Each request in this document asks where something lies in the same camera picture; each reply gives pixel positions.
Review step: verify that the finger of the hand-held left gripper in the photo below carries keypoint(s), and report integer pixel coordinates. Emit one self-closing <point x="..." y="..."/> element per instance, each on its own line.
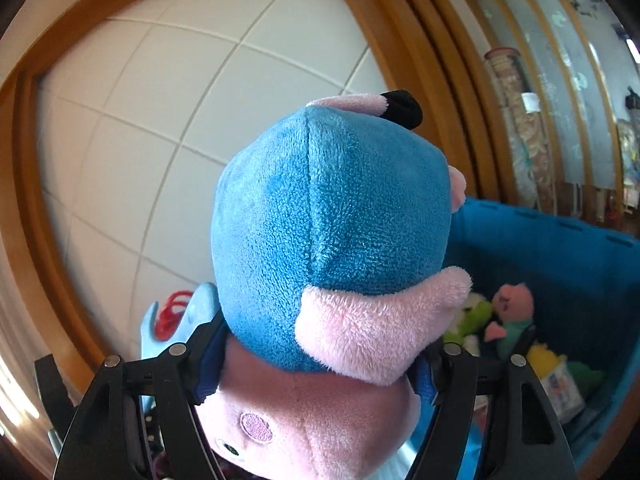
<point x="52" y="390"/>

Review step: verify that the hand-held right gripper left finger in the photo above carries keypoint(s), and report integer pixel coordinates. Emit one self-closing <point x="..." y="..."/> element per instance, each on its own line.
<point x="210" y="360"/>

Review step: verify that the yellow and green plush toy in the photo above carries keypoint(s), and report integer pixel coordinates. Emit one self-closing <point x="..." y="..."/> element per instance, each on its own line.
<point x="547" y="357"/>

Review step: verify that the wooden wall frame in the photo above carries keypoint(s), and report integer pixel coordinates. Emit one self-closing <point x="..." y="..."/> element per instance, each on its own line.
<point x="430" y="60"/>

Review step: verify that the green frog plush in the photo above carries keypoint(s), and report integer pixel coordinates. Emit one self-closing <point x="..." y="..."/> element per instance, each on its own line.
<point x="472" y="315"/>

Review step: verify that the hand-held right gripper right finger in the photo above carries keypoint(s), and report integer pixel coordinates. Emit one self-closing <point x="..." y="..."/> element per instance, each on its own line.
<point x="427" y="382"/>

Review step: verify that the printed white packet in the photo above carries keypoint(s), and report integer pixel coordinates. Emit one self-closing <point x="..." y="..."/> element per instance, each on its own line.
<point x="565" y="392"/>

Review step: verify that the wooden slat divider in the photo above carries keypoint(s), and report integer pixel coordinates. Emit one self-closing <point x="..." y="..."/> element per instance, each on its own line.
<point x="550" y="60"/>

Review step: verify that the pink pig plush blue body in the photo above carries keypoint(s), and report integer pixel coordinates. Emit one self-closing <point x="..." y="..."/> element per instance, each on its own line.
<point x="330" y="240"/>

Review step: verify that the blue plastic crate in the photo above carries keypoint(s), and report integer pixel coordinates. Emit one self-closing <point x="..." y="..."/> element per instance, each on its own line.
<point x="550" y="260"/>

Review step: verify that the patterned rolled carpet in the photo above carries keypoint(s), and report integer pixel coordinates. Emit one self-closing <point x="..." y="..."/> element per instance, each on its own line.
<point x="510" y="110"/>

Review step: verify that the large light blue plastic paddle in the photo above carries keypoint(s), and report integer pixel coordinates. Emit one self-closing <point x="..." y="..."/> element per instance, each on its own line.
<point x="200" y="305"/>

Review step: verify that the pink pig plush green dress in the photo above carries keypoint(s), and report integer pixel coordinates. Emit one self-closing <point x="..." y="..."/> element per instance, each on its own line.
<point x="512" y="300"/>

